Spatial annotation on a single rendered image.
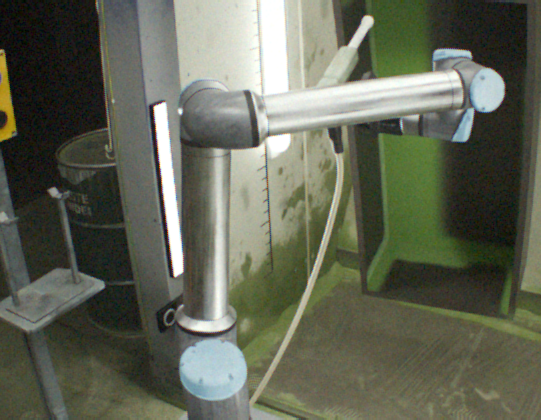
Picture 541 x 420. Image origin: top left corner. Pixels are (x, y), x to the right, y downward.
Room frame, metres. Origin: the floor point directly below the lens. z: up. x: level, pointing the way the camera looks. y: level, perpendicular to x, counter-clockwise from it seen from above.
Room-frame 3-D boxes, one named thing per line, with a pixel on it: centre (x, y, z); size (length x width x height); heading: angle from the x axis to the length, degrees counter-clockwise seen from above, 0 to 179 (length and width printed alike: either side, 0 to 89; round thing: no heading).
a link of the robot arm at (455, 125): (1.46, -0.43, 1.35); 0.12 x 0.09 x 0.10; 64
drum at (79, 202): (2.87, 0.70, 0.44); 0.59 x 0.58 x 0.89; 37
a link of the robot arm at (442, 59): (1.45, -0.44, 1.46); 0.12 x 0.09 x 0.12; 10
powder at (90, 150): (2.87, 0.70, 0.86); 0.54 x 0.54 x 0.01
